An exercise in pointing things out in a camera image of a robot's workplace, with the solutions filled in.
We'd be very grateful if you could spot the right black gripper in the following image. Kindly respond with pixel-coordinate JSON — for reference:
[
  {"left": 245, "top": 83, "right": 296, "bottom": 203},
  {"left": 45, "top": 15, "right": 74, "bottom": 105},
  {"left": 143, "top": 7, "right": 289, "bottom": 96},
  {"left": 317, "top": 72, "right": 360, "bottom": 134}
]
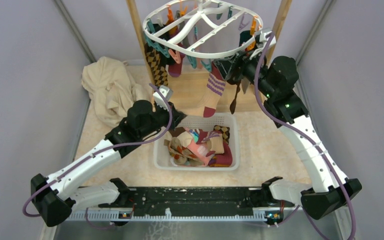
[{"left": 212, "top": 44, "right": 276, "bottom": 99}]

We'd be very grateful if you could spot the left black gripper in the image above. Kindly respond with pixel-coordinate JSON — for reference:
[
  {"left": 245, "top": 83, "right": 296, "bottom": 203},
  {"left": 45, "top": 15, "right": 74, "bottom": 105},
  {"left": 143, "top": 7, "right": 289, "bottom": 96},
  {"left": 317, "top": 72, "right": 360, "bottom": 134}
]
[{"left": 139, "top": 99, "right": 187, "bottom": 138}]

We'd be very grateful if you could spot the cream sock brown toe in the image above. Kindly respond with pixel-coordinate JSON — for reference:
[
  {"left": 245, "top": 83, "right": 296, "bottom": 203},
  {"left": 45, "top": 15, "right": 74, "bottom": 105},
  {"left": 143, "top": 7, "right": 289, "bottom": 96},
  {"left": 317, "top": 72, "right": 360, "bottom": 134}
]
[{"left": 168, "top": 127, "right": 193, "bottom": 147}]

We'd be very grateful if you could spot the cream argyle sock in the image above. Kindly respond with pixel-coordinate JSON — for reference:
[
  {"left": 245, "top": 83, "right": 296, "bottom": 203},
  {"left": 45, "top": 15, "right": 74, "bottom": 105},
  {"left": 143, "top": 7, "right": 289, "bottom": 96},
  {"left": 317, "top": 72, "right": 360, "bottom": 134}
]
[{"left": 163, "top": 137, "right": 205, "bottom": 167}]

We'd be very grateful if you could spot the brown yellow argyle sock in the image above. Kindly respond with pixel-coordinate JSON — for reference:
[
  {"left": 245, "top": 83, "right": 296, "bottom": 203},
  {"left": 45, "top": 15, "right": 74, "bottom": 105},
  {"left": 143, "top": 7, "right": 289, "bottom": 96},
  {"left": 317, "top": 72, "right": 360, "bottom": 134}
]
[{"left": 213, "top": 125, "right": 230, "bottom": 144}]

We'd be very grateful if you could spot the wooden hanger rack frame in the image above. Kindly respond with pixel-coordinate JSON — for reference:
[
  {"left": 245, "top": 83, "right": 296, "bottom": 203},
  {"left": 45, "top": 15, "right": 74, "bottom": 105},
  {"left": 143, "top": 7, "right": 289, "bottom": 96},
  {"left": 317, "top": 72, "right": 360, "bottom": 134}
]
[{"left": 125, "top": 0, "right": 294, "bottom": 114}]

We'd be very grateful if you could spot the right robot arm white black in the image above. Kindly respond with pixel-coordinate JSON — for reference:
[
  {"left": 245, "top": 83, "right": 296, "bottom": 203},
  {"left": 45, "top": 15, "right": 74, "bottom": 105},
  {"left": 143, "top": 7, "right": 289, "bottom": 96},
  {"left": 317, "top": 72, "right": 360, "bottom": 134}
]
[{"left": 214, "top": 55, "right": 362, "bottom": 220}]

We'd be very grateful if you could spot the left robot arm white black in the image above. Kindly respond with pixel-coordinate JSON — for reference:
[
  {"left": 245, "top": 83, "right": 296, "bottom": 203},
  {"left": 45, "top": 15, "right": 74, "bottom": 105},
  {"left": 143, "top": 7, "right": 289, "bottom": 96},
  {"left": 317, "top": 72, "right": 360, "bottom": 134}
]
[{"left": 30, "top": 100, "right": 186, "bottom": 227}]

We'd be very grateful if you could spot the white oval clip hanger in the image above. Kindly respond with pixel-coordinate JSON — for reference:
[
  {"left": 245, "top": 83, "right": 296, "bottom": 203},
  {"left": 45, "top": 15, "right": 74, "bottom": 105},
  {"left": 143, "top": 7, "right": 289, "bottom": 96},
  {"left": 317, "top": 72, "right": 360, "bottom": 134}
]
[{"left": 142, "top": 0, "right": 266, "bottom": 60}]

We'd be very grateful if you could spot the dark brown striped sock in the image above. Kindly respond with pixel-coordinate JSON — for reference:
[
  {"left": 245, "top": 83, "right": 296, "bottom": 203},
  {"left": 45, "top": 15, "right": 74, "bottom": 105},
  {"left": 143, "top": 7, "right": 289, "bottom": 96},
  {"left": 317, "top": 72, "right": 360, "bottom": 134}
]
[{"left": 229, "top": 82, "right": 241, "bottom": 115}]

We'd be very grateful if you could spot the beige crumpled cloth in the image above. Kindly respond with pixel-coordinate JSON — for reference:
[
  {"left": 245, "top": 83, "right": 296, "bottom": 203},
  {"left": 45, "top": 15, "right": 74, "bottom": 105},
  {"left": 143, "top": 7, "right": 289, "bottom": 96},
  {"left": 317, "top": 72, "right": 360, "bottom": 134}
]
[{"left": 81, "top": 56, "right": 150, "bottom": 128}]

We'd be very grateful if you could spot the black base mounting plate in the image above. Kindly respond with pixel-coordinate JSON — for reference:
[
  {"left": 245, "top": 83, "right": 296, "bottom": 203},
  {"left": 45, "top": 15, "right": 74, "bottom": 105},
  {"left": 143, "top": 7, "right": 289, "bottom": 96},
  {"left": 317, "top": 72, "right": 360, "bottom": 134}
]
[{"left": 99, "top": 187, "right": 293, "bottom": 217}]

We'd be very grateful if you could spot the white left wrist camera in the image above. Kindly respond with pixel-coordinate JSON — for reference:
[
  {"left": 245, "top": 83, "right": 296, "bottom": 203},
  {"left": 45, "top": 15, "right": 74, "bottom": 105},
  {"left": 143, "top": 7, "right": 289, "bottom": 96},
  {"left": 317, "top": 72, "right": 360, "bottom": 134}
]
[{"left": 152, "top": 85, "right": 174, "bottom": 110}]

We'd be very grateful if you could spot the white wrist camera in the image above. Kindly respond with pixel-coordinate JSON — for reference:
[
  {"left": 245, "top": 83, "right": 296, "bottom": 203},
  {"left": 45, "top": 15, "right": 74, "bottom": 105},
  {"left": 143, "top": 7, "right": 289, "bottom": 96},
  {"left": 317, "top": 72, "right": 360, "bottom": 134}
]
[
  {"left": 250, "top": 27, "right": 277, "bottom": 60},
  {"left": 152, "top": 85, "right": 174, "bottom": 110}
]

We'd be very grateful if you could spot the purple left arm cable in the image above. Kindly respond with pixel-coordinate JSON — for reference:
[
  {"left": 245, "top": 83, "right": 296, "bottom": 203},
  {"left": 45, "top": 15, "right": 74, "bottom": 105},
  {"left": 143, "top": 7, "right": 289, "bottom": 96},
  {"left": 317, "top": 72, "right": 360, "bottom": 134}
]
[{"left": 22, "top": 83, "right": 174, "bottom": 231}]

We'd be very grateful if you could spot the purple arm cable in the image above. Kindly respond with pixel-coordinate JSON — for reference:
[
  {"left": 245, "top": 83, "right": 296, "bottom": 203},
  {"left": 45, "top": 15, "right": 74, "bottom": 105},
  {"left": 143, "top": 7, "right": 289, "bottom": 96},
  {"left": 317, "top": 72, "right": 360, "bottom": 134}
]
[
  {"left": 253, "top": 31, "right": 357, "bottom": 240},
  {"left": 22, "top": 83, "right": 174, "bottom": 231}
]

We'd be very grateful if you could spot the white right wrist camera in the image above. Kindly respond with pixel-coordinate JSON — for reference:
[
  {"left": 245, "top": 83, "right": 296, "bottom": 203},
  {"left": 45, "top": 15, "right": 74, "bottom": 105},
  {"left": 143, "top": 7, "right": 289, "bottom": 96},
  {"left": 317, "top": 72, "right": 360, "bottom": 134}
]
[{"left": 250, "top": 27, "right": 277, "bottom": 60}]

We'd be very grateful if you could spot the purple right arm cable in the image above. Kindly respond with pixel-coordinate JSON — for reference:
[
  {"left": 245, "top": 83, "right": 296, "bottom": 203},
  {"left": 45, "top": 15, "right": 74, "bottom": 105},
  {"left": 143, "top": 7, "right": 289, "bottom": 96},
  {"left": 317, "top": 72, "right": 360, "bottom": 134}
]
[{"left": 253, "top": 31, "right": 357, "bottom": 240}]

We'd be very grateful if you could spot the aluminium rail frame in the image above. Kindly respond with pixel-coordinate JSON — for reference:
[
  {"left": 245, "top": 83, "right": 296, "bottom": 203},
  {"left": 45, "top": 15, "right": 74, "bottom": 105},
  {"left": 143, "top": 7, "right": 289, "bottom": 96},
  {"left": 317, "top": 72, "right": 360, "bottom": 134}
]
[{"left": 39, "top": 186, "right": 350, "bottom": 240}]

